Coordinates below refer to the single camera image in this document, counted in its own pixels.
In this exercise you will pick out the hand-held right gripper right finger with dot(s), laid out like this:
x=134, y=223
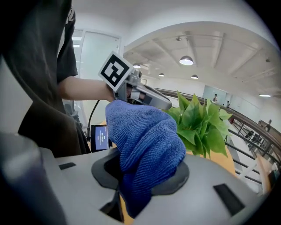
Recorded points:
x=197, y=197

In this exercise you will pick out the green potted plant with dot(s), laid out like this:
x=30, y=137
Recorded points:
x=197, y=123

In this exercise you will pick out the ceiling panel light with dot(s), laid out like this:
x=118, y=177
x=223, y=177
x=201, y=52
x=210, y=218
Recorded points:
x=76, y=45

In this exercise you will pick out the white ceiling tube light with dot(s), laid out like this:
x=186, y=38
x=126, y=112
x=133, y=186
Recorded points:
x=264, y=95

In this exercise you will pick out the blue cloth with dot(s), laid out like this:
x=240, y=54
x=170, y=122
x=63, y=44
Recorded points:
x=145, y=142

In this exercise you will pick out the black office chair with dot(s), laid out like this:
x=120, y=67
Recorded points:
x=70, y=109

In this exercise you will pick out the long wooden white-legged table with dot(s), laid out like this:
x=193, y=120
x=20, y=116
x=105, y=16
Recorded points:
x=262, y=173

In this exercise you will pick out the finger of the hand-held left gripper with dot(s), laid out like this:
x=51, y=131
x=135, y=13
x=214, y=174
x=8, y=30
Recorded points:
x=155, y=99

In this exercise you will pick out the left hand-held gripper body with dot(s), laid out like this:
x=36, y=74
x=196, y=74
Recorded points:
x=115, y=70

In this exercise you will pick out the small black screen device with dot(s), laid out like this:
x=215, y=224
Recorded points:
x=99, y=138

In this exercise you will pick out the person's left forearm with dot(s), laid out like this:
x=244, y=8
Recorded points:
x=83, y=89

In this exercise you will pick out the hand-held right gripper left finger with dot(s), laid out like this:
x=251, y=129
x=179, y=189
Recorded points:
x=83, y=175

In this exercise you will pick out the frosted glass door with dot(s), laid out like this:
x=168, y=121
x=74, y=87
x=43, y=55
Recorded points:
x=98, y=55

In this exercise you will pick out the person's black shirt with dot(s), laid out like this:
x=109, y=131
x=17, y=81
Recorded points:
x=39, y=66

